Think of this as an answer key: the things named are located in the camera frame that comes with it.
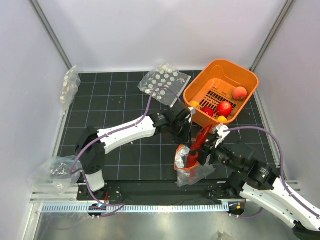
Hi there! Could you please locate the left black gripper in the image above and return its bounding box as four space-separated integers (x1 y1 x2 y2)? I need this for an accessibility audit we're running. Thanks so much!
169 119 193 148

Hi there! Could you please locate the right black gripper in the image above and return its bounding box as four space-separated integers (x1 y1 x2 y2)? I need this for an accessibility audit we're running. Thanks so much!
189 135 244 173

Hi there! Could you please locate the red toy lobster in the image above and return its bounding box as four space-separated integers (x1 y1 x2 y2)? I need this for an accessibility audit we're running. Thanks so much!
186 123 213 180

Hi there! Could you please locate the orange zip top bag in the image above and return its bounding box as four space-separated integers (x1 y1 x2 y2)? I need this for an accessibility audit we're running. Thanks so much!
174 144 215 188

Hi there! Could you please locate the red toy apple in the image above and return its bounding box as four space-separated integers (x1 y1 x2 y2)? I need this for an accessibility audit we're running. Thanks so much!
215 101 233 118

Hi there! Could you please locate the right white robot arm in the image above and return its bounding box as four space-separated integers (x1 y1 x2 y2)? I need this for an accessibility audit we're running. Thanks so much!
195 141 320 240

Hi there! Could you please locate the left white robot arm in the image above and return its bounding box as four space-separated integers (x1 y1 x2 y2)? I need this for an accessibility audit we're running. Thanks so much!
75 102 196 200

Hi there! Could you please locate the white dotted zip bag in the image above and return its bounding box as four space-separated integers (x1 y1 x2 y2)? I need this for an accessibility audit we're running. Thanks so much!
138 63 191 107

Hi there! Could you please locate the blue zip clear bag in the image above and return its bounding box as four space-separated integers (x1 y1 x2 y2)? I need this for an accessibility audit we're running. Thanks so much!
28 155 82 195

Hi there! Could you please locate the yellow toy fruit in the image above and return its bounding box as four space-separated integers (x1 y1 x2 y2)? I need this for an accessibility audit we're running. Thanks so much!
217 115 228 122
189 100 201 109

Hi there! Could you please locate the small red toy fruit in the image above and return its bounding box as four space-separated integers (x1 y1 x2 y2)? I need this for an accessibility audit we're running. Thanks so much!
201 106 215 118

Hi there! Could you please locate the orange plastic basket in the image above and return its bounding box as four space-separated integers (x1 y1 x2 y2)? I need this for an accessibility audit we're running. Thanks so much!
183 59 259 125

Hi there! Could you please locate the toy peach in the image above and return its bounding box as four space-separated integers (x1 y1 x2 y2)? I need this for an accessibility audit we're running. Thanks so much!
232 86 248 102

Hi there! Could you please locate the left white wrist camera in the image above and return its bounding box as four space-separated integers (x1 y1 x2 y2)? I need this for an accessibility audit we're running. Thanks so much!
188 107 196 116

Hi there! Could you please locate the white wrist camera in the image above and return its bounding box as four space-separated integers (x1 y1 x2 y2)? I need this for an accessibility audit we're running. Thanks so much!
188 107 196 116
213 123 230 148

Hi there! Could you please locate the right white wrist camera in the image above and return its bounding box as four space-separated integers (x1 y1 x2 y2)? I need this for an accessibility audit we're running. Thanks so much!
213 123 230 148

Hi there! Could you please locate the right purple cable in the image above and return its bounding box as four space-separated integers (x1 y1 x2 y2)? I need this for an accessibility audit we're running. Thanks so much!
222 126 320 220

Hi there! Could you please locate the purple cable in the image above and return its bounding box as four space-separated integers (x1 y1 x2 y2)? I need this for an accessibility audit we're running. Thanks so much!
69 86 182 218
222 126 320 220

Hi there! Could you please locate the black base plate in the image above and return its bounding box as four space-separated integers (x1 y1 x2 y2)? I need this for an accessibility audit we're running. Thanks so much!
76 178 256 203

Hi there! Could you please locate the slotted cable duct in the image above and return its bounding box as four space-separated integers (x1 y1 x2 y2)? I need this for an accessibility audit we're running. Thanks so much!
41 202 229 214

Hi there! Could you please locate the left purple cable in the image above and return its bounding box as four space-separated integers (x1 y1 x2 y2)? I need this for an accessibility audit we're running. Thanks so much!
69 86 182 218

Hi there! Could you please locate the clear bag at wall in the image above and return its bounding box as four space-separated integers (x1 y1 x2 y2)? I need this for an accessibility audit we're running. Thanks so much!
59 65 81 115

